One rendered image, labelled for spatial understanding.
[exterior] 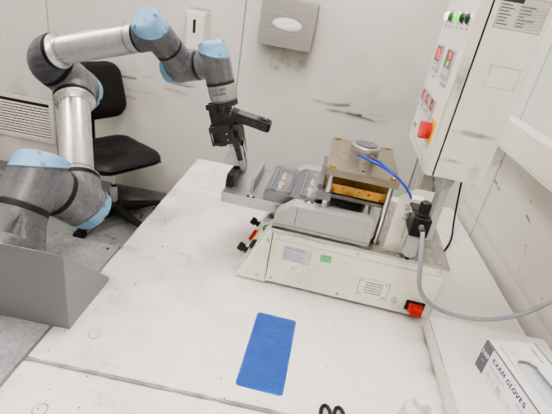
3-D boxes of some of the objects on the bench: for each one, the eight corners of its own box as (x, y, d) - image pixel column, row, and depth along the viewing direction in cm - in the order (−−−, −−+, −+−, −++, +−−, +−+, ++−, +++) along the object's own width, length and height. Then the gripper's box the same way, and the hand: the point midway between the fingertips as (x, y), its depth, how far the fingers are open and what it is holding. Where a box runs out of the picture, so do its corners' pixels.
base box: (411, 255, 143) (428, 211, 135) (427, 331, 110) (450, 278, 102) (259, 221, 148) (266, 177, 140) (230, 283, 114) (237, 229, 107)
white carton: (522, 365, 97) (535, 342, 94) (595, 466, 77) (616, 440, 74) (473, 363, 96) (485, 338, 92) (536, 464, 75) (554, 438, 72)
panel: (258, 223, 146) (288, 183, 138) (236, 270, 119) (271, 225, 111) (253, 219, 146) (283, 179, 137) (229, 266, 119) (265, 221, 111)
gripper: (210, 99, 119) (226, 169, 128) (202, 107, 111) (219, 181, 120) (240, 95, 117) (254, 166, 126) (233, 102, 109) (248, 177, 118)
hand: (246, 168), depth 122 cm, fingers closed
